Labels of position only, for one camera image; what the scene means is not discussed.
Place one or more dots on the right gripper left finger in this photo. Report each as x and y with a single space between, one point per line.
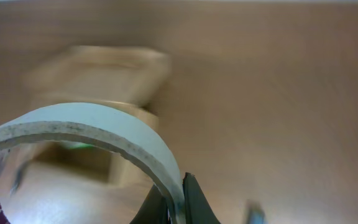
154 209

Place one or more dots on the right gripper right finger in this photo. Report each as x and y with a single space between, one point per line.
197 208

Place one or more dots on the cream masking tape roll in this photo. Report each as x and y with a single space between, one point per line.
108 129

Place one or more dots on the open cardboard box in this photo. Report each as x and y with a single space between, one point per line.
123 78

